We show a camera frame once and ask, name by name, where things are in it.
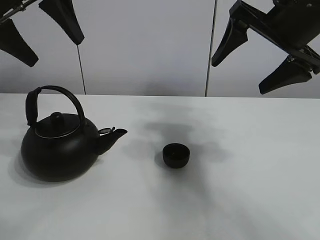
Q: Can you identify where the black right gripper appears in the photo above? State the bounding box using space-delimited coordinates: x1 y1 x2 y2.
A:
211 0 320 95

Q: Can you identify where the black round teapot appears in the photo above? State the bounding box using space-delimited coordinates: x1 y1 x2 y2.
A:
20 85 128 183

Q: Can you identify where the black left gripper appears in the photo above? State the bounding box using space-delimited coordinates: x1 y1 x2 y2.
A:
0 0 85 67

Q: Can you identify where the small black teacup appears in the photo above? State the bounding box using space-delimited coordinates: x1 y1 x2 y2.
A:
162 143 191 169

